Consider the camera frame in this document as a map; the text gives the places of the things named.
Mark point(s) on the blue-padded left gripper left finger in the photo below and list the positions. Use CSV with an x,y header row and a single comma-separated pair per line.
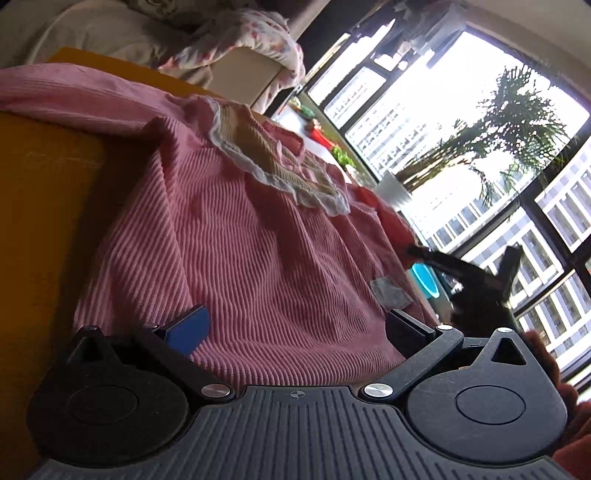
x,y
180,337

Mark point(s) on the black window frame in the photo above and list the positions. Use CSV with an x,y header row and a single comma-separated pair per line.
x,y
383,104

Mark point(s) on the red plant pot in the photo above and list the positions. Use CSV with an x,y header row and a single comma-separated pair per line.
x,y
316,132

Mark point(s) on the beige sofa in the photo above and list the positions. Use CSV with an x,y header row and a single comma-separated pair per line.
x,y
33,31

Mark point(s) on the pink ribbed garment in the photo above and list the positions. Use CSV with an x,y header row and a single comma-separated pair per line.
x,y
296,267

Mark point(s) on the potted palm plant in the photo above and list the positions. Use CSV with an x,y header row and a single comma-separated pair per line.
x,y
517,119

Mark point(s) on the floral blanket on sofa arm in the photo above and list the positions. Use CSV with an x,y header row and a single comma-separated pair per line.
x,y
219,27

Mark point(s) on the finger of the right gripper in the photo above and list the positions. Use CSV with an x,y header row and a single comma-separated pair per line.
x,y
507,272
457,268

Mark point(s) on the person's right hand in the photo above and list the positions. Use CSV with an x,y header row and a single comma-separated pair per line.
x,y
578,413

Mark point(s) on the blue plastic basin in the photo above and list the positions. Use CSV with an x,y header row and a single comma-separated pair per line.
x,y
430,286

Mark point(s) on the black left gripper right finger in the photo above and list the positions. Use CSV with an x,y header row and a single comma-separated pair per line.
x,y
407,334

